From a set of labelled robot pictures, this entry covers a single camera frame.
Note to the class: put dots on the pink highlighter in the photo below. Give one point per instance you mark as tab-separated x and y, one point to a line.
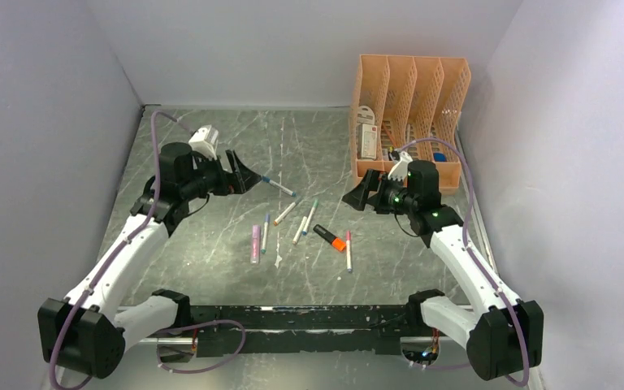
255	244

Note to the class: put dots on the blue round item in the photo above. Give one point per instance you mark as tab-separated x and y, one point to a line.
439	157

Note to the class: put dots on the orange plastic file organizer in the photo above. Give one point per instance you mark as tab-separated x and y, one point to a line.
417	102

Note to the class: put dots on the grey capped orange marker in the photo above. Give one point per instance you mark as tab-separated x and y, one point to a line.
286	212

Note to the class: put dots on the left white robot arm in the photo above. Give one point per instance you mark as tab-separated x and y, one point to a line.
84	331

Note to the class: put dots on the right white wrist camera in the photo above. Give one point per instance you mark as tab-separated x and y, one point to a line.
399	170

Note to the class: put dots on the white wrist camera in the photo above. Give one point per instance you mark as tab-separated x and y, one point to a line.
399	170
205	141

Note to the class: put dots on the black orange highlighter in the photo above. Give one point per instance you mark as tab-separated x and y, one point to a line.
330	238

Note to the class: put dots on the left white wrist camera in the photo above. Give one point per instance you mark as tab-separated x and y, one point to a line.
205	141

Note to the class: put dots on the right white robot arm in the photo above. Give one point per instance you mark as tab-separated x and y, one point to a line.
502	334

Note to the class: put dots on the blue capped white marker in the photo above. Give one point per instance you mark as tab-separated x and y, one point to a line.
279	186

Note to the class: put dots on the white packaged item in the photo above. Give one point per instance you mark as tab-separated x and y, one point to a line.
367	132

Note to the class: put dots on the green capped white marker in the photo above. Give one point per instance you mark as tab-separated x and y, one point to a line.
310	215

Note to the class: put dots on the lavender capped teal marker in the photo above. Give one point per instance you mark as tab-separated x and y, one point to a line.
264	233

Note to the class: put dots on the red capped white marker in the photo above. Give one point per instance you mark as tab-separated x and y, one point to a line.
348	252

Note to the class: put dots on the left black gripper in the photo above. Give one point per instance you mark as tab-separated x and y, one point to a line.
227	180

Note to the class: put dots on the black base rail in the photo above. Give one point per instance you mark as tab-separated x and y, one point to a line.
218	330

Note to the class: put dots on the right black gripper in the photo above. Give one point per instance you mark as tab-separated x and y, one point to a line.
358	197

